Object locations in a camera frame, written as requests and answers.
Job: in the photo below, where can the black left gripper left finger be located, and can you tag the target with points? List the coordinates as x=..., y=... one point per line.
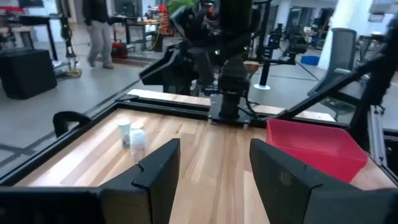
x=155, y=186

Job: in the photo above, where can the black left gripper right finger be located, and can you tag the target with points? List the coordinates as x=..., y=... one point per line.
x=295, y=193

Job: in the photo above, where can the clear white-capped medicine bottle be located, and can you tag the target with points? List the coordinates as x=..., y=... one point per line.
x=137, y=144

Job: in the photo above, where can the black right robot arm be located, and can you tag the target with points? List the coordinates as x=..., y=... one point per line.
x=233, y=46

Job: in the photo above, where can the red plastic bin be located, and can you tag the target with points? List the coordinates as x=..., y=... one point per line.
x=311, y=146

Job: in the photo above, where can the red floor machine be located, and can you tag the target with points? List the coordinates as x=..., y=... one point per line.
x=119, y=50

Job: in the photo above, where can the person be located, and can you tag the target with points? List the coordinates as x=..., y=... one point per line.
x=99, y=31

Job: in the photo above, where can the black stand white base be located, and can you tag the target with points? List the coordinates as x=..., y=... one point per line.
x=265, y=74

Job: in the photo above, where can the black tripod stand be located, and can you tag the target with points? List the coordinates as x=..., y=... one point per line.
x=66, y=37

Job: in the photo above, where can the black table clamp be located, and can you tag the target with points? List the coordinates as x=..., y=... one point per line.
x=66, y=115

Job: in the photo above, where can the blue box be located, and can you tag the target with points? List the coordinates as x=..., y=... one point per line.
x=310, y=60

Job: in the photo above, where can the black cabinet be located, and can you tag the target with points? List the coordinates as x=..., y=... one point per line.
x=26, y=73

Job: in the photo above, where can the black desk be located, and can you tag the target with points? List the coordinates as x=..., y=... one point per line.
x=34, y=20

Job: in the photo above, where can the grey office chair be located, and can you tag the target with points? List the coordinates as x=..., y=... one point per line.
x=342, y=46

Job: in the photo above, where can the black aluminium rail frame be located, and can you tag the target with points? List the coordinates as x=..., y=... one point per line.
x=174, y=109

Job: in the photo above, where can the silver aluminium post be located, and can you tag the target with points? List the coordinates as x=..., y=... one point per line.
x=376, y=133

